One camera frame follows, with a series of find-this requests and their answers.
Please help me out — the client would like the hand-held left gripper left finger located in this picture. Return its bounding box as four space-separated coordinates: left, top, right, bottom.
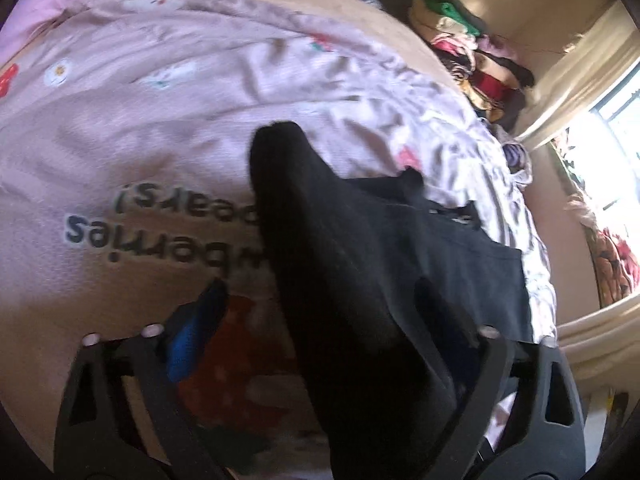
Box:
54 280 231 480

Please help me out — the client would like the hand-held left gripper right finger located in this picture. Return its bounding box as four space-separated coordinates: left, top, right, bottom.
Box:
415 280 587 480

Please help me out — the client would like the black shirt with orange patches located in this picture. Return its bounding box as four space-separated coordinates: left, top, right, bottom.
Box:
247 120 533 480

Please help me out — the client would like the pile of folded clothes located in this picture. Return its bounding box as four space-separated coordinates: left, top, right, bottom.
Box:
407 0 536 126

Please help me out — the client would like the colourful patterned cloth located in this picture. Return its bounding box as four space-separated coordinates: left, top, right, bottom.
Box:
550 130 640 306

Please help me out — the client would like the pink printed blanket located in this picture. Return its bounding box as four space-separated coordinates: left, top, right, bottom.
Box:
0 0 558 480

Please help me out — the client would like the purple and white garment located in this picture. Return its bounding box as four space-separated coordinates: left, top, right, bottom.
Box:
492 127 533 186

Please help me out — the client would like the bright window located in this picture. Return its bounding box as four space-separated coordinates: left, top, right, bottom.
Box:
565 60 640 221

